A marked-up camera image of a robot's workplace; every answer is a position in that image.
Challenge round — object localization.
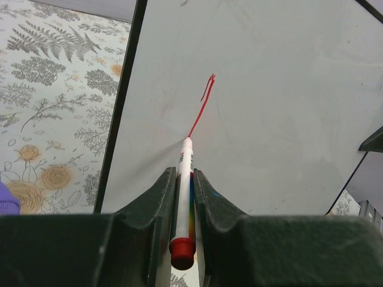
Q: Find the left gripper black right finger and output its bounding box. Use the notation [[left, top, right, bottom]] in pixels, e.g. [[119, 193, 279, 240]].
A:
[[194, 170, 382, 286]]

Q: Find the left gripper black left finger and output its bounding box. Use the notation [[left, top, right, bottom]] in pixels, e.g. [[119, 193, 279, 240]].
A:
[[1, 167, 176, 286]]

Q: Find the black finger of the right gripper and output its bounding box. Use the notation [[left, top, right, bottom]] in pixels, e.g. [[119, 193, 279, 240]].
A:
[[358, 127, 383, 152]]

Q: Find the white marker pen red end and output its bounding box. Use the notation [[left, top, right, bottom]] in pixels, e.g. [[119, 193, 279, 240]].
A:
[[169, 137, 196, 270]]

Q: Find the white whiteboard black frame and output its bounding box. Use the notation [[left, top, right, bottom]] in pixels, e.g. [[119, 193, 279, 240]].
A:
[[101, 1, 382, 215]]

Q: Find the purple microphone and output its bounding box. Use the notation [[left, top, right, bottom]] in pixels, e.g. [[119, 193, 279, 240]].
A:
[[0, 182, 21, 215]]

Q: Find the floral patterned table mat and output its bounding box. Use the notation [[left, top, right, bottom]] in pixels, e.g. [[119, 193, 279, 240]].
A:
[[1, 1, 131, 214]]

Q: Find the aluminium frame rail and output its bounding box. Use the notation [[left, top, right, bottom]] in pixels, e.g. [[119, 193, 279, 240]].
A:
[[358, 200, 382, 233]]

